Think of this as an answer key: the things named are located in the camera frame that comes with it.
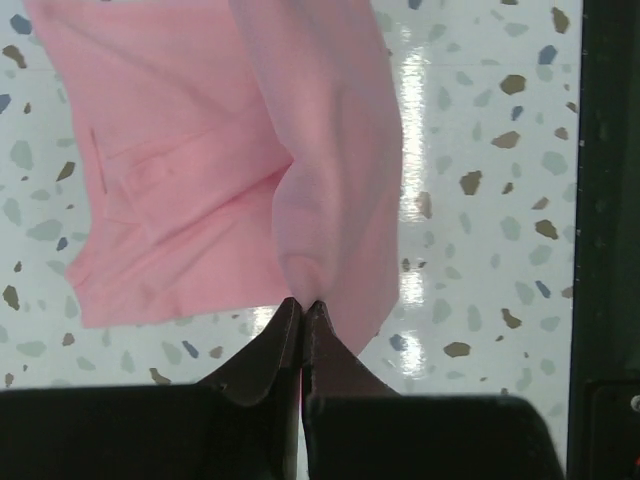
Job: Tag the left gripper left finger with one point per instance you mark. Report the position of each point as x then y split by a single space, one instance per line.
239 422

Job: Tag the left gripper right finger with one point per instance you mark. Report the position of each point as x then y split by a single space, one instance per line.
357 427

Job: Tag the pink t shirt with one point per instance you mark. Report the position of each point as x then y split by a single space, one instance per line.
235 153

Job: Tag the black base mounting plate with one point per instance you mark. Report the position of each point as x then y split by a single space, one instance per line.
603 439

